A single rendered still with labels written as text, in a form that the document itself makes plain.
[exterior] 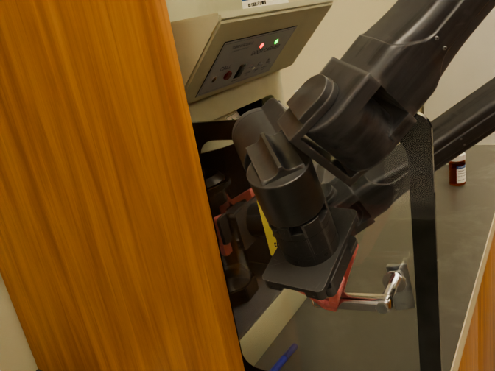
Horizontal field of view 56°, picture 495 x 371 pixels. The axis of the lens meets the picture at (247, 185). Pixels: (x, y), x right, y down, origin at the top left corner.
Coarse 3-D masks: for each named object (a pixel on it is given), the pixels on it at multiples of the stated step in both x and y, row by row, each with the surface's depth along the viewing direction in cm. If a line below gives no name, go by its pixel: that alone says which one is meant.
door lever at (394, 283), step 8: (392, 272) 51; (384, 280) 52; (392, 280) 51; (400, 280) 51; (392, 288) 50; (400, 288) 51; (344, 296) 50; (352, 296) 50; (360, 296) 49; (368, 296) 49; (376, 296) 48; (384, 296) 48; (392, 296) 49; (312, 304) 52; (344, 304) 50; (352, 304) 49; (360, 304) 49; (368, 304) 48; (376, 304) 48; (384, 304) 47; (392, 304) 48; (384, 312) 47
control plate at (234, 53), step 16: (272, 32) 63; (288, 32) 68; (224, 48) 55; (240, 48) 59; (256, 48) 63; (272, 48) 67; (224, 64) 59; (240, 64) 63; (256, 64) 68; (272, 64) 73; (208, 80) 59; (224, 80) 63; (240, 80) 67
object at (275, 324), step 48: (432, 144) 44; (240, 192) 58; (336, 192) 51; (384, 192) 48; (432, 192) 46; (240, 240) 61; (384, 240) 50; (432, 240) 48; (240, 288) 64; (384, 288) 53; (432, 288) 50; (240, 336) 68; (288, 336) 63; (336, 336) 59; (384, 336) 55; (432, 336) 52
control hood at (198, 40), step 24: (312, 0) 68; (192, 24) 52; (216, 24) 50; (240, 24) 54; (264, 24) 59; (288, 24) 66; (312, 24) 74; (192, 48) 53; (216, 48) 54; (288, 48) 73; (192, 72) 54; (192, 96) 59
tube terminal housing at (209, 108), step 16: (176, 0) 60; (192, 0) 63; (208, 0) 66; (224, 0) 69; (240, 0) 72; (176, 16) 61; (192, 16) 63; (256, 80) 77; (272, 80) 81; (208, 96) 67; (224, 96) 70; (240, 96) 74; (256, 96) 78; (272, 96) 82; (192, 112) 64; (208, 112) 67; (224, 112) 70
